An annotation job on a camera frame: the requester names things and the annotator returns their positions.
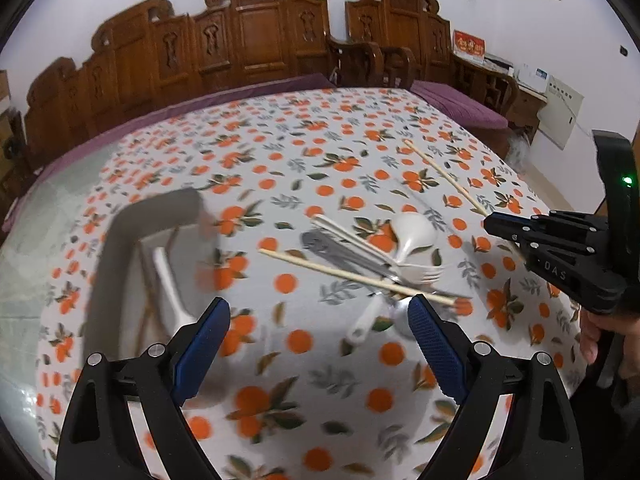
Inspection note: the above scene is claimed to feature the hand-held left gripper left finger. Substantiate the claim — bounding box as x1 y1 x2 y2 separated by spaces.
55 297 232 480

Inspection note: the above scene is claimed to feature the metal fork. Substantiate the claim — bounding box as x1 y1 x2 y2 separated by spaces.
300 230 473 306

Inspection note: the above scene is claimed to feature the carved wooden armchair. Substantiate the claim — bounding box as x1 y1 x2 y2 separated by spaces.
345 0 521 121

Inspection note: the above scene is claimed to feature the wooden side table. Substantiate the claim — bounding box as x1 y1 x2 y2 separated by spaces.
452 52 548 136

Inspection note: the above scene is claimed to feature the light bamboo chopstick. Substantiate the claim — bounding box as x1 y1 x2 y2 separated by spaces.
403 140 526 263
258 248 459 307

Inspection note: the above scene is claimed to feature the clear plastic bag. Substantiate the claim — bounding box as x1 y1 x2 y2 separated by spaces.
505 127 538 171

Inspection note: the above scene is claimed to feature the person's right hand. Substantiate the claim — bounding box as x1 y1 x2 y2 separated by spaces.
579 307 609 367

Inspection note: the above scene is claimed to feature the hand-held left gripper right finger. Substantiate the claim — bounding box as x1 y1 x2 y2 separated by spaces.
407 294 583 480

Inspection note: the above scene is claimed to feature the carved wooden sofa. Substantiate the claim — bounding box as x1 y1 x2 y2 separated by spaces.
0 0 383 196

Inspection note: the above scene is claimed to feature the purple armchair cushion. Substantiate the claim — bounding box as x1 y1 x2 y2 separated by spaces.
410 80 511 131

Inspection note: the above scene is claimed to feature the white box with blue label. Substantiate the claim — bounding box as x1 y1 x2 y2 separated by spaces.
520 62 553 93

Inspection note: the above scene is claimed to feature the white wall panel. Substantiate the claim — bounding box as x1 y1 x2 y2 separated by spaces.
536 74 586 150

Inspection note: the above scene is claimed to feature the rectangular metal tray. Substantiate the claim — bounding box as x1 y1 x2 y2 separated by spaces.
82 187 223 366

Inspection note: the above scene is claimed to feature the white plastic fork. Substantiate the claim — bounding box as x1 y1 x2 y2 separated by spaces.
311 214 443 286

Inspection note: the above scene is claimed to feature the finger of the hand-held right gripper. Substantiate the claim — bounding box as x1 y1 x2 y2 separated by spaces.
500 233 602 262
483 211 608 237

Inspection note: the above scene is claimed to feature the orange fruit print tablecloth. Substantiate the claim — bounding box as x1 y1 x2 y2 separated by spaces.
30 87 583 480

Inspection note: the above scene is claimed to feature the red desk calendar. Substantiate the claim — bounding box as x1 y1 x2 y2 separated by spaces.
452 30 487 65

